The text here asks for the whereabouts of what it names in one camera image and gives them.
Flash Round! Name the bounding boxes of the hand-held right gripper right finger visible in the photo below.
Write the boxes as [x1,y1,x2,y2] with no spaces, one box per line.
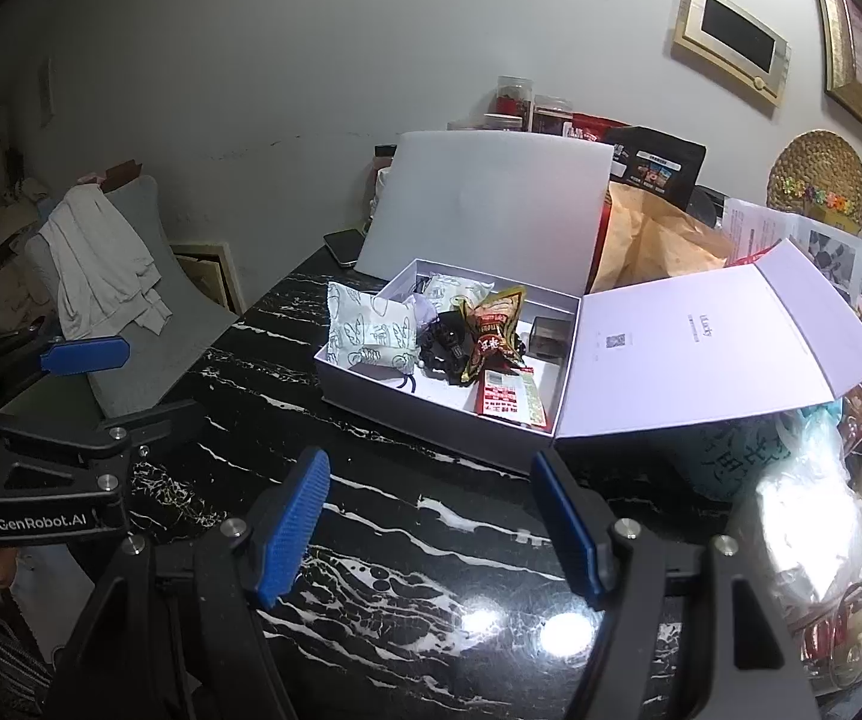
[531,450,820,720]

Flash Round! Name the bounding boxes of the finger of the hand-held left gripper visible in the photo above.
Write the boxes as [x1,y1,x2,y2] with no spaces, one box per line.
[0,336,132,411]
[0,397,205,496]

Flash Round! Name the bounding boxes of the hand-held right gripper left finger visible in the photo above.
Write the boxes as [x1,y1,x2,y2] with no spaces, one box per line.
[44,446,332,720]

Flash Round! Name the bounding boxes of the red white sachet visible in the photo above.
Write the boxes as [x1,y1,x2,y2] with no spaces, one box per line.
[474,367,548,428]

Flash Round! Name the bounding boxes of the small dark transparent box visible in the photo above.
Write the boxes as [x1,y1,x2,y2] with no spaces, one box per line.
[532,313,576,361]

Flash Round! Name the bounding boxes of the brown snack packet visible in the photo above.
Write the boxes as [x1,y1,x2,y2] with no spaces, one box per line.
[455,285,535,385]

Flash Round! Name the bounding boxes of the white leaf print pastry packet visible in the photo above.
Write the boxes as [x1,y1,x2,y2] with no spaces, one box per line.
[420,274,496,316]
[324,281,421,376]

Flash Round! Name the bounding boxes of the white gift box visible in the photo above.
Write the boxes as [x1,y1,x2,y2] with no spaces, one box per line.
[313,236,862,466]

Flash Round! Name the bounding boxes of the lavender drawstring pouch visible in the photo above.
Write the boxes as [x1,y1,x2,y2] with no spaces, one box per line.
[399,292,441,395]

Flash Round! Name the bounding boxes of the white cloth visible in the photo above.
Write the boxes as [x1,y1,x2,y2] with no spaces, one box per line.
[39,186,173,342]

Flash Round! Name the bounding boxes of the teal printed bag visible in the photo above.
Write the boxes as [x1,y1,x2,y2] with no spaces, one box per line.
[663,405,845,503]

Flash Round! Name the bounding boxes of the cardboard box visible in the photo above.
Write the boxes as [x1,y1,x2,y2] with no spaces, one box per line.
[78,159,143,192]

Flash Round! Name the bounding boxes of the clear plastic bag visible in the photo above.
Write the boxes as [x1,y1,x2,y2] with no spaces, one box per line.
[727,405,862,608]

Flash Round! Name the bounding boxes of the smartphone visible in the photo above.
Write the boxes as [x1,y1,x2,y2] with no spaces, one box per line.
[324,229,366,269]

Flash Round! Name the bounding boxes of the brown paper bag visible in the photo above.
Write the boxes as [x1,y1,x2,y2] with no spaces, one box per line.
[588,181,732,293]

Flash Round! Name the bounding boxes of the white plastic container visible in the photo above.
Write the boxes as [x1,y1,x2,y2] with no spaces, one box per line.
[367,142,398,230]

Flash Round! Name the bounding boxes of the white foam board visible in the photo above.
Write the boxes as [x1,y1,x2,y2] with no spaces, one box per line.
[356,130,616,297]

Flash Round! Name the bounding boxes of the printed paper sheets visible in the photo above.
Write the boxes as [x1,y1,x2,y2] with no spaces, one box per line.
[723,197,862,290]

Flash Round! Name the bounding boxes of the black foil bag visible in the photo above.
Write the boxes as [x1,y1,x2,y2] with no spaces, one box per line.
[603,126,708,203]

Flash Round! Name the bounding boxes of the jar with dark contents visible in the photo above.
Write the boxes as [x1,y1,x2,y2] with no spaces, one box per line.
[532,94,574,136]

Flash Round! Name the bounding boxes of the jar with red contents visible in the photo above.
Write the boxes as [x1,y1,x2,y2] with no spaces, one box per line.
[495,76,535,132]

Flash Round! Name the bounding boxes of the round woven plate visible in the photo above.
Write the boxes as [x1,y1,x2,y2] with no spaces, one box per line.
[766,130,862,233]

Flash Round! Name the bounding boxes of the wooden frame against wall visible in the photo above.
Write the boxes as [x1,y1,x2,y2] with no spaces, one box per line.
[172,241,243,314]

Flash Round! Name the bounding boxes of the cream framed wall panel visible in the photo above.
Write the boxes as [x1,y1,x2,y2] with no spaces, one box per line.
[671,0,791,107]

